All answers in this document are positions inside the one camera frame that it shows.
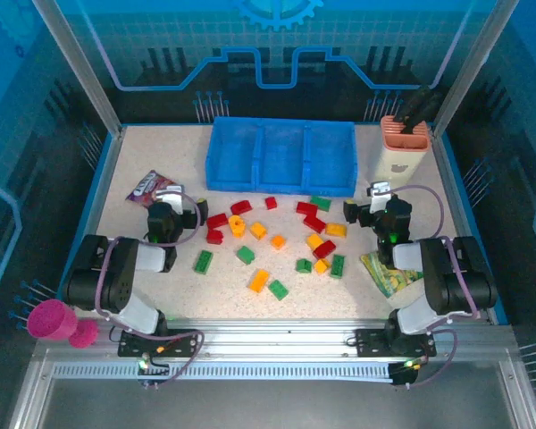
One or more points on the aluminium frame post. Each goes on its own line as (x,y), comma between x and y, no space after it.
(469,67)
(81,67)

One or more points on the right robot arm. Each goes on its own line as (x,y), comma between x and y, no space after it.
(446,277)

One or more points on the purple candy bag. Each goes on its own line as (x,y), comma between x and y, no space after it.
(145,190)

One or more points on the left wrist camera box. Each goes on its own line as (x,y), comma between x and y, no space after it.
(170,197)

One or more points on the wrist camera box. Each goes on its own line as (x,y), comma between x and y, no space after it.
(379,194)
(170,197)

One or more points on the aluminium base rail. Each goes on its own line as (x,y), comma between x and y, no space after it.
(272,339)

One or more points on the small orange lego brick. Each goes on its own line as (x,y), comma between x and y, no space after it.
(278,241)

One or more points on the large magenta cup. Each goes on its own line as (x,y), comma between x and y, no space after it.
(51,319)

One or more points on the red sloped lego brick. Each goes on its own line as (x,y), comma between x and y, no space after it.
(241,207)

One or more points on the white orange tool holder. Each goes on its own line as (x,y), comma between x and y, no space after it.
(399,165)

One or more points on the blue three-compartment tray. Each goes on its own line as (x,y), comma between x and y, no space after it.
(281,156)

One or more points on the long orange lego brick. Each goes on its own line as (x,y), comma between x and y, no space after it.
(258,280)

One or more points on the yellow round lego piece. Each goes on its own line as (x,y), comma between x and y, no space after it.
(237,227)

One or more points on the yellow lego brick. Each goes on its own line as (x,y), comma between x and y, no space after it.
(336,229)
(321,266)
(314,241)
(257,230)

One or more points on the green lego brick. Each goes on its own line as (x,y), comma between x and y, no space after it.
(278,289)
(245,254)
(338,266)
(320,203)
(203,261)
(304,266)

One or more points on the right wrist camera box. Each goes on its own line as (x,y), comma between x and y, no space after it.
(379,194)

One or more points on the black controller board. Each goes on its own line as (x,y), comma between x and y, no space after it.
(151,372)
(404,373)

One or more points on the small red lego brick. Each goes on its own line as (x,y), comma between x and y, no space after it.
(271,203)

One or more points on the yellow green candy bag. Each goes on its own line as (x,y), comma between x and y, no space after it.
(384,277)

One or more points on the small magenta cup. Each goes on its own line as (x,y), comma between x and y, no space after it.
(84,334)

